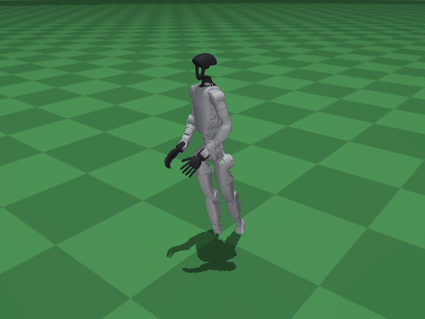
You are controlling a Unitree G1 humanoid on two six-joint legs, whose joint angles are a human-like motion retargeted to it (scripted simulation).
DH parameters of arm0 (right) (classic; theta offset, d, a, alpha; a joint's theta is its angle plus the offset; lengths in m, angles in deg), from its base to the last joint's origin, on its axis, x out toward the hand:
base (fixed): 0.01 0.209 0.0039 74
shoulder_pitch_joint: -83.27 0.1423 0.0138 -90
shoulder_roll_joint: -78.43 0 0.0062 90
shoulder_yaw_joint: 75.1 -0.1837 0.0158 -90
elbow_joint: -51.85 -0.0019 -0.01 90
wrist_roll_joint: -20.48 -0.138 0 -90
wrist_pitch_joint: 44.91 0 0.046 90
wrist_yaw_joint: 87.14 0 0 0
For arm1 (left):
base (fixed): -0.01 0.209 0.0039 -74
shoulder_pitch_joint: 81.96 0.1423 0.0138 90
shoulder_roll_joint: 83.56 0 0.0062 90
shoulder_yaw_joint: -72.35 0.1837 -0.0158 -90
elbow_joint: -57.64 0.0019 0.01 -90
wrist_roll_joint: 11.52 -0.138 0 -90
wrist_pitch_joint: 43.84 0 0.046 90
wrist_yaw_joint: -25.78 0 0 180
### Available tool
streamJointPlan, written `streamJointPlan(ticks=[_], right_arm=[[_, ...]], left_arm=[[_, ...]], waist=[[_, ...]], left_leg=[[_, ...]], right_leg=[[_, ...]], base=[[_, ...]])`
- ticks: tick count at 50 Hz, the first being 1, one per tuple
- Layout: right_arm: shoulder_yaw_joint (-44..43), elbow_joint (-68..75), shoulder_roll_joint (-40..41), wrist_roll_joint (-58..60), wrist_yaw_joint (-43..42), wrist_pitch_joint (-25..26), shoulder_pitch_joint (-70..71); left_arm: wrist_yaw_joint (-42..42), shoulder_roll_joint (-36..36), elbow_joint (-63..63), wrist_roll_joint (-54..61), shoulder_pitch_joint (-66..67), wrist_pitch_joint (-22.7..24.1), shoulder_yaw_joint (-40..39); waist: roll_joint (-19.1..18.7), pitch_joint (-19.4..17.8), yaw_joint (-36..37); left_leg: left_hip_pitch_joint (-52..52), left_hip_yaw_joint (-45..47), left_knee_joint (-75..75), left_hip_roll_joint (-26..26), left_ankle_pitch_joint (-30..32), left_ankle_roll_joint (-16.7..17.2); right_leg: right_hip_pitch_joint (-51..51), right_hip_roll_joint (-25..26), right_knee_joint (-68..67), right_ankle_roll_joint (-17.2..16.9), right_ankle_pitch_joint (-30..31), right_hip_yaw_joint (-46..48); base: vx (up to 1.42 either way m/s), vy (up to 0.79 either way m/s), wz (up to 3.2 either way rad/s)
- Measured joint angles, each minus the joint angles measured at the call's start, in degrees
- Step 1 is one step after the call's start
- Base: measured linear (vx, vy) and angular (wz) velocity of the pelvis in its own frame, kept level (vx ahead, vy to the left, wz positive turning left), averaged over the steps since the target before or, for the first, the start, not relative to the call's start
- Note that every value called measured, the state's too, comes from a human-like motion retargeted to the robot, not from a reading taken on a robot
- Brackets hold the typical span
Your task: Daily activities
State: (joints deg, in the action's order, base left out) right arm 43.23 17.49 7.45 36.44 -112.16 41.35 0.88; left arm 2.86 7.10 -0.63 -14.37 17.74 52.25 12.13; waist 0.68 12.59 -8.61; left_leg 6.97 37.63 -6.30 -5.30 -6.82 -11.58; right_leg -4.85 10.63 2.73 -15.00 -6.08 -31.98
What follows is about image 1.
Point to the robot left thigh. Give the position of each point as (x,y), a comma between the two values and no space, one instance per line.
(223,176)

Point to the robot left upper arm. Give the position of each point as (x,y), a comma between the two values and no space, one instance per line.
(218,100)

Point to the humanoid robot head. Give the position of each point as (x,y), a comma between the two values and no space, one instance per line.
(204,60)

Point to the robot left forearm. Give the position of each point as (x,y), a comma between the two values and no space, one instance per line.
(218,138)

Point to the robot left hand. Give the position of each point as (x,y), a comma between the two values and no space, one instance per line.
(194,162)

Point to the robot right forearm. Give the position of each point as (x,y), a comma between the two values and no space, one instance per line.
(187,135)

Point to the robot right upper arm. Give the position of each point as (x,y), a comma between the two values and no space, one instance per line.
(191,119)

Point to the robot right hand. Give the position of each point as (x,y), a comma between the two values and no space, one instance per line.
(173,153)

